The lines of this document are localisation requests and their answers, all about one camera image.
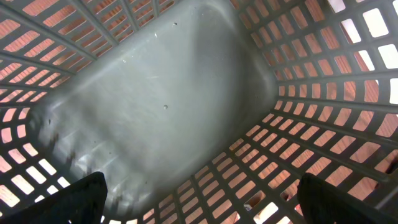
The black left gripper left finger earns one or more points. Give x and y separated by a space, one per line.
80 202

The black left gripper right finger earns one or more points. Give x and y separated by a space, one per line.
322 202

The grey plastic mesh basket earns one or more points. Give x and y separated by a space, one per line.
198 111

